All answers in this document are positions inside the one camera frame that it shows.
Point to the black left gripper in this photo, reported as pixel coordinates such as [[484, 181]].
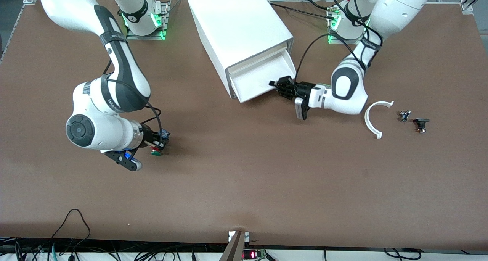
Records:
[[304, 89]]

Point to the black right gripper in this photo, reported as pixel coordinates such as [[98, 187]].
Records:
[[149, 133]]

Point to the white cabinet drawer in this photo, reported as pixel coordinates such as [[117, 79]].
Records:
[[255, 58], [259, 81]]

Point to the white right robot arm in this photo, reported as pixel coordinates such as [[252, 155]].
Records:
[[95, 127]]

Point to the white drawer cabinet housing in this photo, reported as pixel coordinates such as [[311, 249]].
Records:
[[236, 20]]

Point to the small silver metal fitting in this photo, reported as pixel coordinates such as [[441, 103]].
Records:
[[404, 116]]

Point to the small black bronze component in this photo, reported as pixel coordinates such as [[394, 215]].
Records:
[[421, 123]]

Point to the circuit board red display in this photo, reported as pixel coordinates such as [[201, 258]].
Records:
[[253, 254]]

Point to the green push button switch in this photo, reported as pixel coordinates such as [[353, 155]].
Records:
[[156, 152]]

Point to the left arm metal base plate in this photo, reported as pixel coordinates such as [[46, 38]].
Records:
[[343, 41]]

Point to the white curved plastic bracket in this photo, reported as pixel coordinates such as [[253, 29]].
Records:
[[366, 119]]

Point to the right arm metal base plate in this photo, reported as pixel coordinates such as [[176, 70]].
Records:
[[145, 37]]

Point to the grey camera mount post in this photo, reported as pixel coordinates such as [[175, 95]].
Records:
[[234, 249]]

